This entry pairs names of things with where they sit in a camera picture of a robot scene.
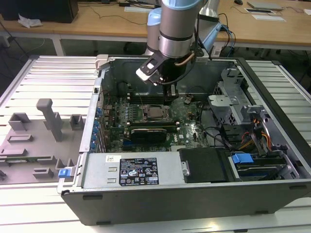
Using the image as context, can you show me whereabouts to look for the metal socket cover frame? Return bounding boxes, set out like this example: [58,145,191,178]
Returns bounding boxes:
[143,105,169,120]

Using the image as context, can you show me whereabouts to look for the CPU with silver top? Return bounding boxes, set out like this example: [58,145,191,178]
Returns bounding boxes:
[147,106,163,118]

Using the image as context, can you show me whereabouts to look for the CPU socket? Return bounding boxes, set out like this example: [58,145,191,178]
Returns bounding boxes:
[140,103,171,121]

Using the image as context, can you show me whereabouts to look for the green motherboard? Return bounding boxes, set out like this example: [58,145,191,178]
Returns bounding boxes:
[104,93,210,154]

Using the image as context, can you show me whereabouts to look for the silver metal drive cage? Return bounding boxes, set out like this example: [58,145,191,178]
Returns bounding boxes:
[208,68,248,117]

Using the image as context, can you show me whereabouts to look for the black graphics card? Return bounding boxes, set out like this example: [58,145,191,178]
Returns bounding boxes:
[130,128,169,145]

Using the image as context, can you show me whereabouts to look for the light grey case latch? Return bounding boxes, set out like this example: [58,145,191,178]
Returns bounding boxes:
[95,54,109,73]

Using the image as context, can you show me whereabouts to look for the white paper sheet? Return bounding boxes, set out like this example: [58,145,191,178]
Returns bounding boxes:
[124,5,161,13]

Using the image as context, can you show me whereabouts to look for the wooden desk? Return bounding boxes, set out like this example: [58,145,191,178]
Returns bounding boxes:
[0,0,311,57]

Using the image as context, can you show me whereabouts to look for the black plastic shroud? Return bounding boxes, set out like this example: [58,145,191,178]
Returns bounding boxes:
[178,148,230,184]

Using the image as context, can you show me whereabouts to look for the black and white strip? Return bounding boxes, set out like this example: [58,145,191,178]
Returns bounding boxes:
[244,8,277,15]

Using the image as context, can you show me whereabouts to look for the white printed sheet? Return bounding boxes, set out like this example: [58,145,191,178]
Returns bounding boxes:
[251,14,287,23]

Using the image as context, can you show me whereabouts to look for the hard disk in blue carrier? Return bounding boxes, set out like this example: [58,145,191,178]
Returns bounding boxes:
[231,152,289,182]

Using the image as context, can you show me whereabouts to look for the silver laptop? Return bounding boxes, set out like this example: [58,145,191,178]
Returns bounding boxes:
[246,0,284,11]

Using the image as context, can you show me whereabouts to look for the silver power supply unit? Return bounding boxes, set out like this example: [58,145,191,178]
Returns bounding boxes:
[81,152,187,189]

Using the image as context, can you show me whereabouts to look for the black and grey PC case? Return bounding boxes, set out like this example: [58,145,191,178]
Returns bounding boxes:
[57,54,311,226]

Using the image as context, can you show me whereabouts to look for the small blue plastic part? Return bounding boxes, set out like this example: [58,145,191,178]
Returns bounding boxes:
[59,168,76,180]

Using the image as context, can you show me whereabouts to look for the black computer tower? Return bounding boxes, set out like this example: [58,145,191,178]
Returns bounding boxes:
[0,0,80,24]

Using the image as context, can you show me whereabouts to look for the crumpled white paper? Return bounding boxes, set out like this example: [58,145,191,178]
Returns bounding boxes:
[17,13,44,29]

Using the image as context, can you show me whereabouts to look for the grey parts rack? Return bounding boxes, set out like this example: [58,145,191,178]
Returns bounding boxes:
[0,98,86,185]

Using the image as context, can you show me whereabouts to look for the green RAM stick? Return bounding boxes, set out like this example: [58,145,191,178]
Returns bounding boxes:
[4,157,39,163]

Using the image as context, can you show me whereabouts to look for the brown braided cable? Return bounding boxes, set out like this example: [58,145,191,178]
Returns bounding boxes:
[174,52,195,67]

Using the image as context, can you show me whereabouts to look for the black and white wrist camera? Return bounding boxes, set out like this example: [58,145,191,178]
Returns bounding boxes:
[135,53,166,86]

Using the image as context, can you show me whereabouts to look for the orange and yellow power wires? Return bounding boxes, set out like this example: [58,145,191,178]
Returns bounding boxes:
[239,116,272,150]

